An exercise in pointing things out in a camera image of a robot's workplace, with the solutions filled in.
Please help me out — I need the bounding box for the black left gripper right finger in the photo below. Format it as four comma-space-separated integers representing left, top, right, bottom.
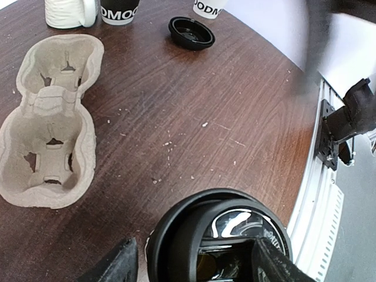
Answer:
251, 238, 314, 282

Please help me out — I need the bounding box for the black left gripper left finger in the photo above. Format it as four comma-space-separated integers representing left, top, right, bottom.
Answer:
76, 237, 138, 282

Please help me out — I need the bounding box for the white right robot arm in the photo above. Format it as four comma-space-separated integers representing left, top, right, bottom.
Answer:
300, 1, 375, 143

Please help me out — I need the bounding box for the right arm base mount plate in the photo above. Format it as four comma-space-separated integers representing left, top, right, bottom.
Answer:
314, 99, 355, 171

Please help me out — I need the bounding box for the black paper coffee cup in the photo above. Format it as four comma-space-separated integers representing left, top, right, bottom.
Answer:
146, 224, 292, 281

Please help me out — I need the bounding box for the stack of black paper cups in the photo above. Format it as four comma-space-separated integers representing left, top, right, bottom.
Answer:
100, 0, 140, 26

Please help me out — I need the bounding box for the cream ribbed ceramic mug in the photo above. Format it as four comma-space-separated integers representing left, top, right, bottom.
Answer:
44, 0, 99, 29

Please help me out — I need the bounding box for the black plastic cup lid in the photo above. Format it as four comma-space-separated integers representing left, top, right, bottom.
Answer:
145, 187, 294, 282

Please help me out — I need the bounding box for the stack of black cup lids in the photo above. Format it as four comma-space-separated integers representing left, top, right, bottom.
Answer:
168, 16, 216, 51

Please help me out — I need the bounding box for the aluminium front rail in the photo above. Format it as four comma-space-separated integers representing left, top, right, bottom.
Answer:
287, 79, 344, 281

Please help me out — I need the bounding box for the white cup holding straws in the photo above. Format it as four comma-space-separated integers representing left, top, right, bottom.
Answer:
193, 0, 228, 19

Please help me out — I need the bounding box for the cardboard cup carrier tray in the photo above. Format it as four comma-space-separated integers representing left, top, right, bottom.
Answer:
1, 34, 104, 209

